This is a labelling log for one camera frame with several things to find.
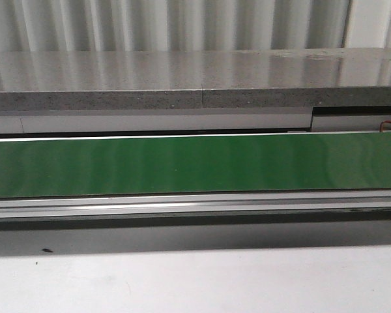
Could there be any grey speckled stone counter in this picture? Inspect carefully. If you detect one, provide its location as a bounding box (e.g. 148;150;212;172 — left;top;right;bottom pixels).
0;48;391;112

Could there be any white corrugated curtain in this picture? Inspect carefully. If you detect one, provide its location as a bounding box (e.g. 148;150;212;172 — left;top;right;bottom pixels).
0;1;391;52

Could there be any aluminium conveyor frame rail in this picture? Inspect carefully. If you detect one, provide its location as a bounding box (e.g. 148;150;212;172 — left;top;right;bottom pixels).
0;190;391;218

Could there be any green conveyor belt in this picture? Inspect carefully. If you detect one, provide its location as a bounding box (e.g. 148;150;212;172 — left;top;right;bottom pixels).
0;132;391;198

